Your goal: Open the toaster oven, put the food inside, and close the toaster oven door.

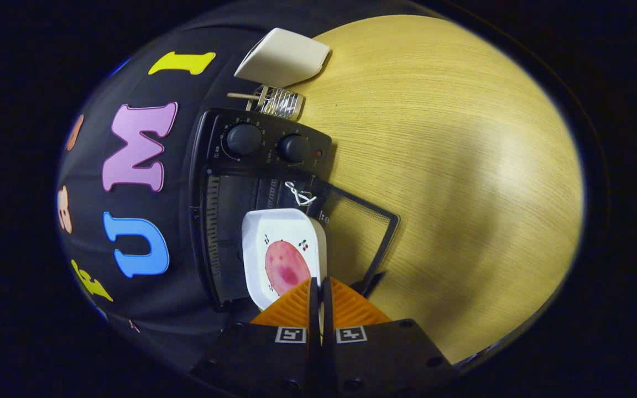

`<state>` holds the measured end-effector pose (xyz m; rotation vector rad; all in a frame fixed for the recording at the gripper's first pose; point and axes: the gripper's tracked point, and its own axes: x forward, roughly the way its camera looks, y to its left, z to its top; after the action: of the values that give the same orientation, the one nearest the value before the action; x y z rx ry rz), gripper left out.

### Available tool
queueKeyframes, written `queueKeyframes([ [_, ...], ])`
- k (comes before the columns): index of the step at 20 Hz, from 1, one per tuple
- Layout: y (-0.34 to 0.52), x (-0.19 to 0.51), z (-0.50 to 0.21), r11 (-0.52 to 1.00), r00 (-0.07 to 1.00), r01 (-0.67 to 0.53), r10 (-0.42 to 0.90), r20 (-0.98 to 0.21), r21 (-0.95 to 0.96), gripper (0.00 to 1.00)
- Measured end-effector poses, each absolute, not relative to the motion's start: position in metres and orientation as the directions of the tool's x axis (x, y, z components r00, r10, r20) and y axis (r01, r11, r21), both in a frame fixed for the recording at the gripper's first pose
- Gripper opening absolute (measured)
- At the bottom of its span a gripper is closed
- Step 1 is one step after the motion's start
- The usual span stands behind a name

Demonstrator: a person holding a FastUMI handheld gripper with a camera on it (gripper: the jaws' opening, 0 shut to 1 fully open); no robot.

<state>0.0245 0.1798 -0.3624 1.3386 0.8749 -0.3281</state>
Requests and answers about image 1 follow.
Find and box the pink ham slice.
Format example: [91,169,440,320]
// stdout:
[265,240,312,296]

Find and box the black toaster oven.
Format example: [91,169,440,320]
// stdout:
[189,108,401,313]

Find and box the white square dish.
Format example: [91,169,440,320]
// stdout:
[241,208,328,311]

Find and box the black backdrop cloth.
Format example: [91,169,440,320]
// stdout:
[56,11,330,376]

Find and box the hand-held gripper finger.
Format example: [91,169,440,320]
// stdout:
[191,278,322,398]
[321,276,455,397]

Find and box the wire utensil basket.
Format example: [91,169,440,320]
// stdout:
[246,84,305,121]

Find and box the white toaster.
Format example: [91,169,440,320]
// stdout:
[234,28,331,89]

